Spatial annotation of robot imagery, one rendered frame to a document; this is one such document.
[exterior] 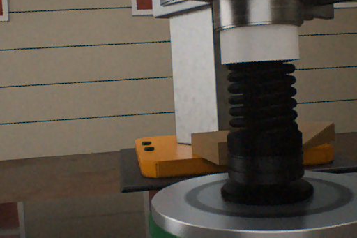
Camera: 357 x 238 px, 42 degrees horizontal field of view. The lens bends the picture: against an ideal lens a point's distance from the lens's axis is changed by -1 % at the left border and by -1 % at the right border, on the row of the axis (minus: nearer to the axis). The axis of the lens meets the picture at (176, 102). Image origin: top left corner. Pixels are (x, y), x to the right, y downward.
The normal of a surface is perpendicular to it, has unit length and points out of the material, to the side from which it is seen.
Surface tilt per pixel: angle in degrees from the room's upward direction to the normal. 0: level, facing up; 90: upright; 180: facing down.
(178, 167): 90
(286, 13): 90
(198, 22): 90
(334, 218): 0
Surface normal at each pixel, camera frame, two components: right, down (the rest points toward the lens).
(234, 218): -0.06, -1.00
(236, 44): -0.66, 0.07
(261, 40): -0.13, 0.06
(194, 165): 0.12, 0.04
